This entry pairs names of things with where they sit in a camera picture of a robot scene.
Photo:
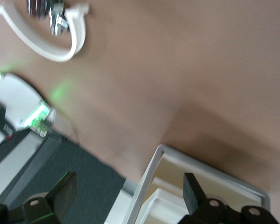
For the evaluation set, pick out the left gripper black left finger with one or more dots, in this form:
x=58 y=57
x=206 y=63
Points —
x=63 y=193

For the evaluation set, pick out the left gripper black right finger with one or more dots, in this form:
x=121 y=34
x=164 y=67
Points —
x=192 y=193

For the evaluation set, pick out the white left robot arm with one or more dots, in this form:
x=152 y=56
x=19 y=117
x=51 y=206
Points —
x=14 y=93

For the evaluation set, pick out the white drawer cabinet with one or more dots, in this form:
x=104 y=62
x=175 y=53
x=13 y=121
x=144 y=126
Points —
x=149 y=172

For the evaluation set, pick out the white curved plastic piece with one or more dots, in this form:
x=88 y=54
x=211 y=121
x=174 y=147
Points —
x=49 y=54

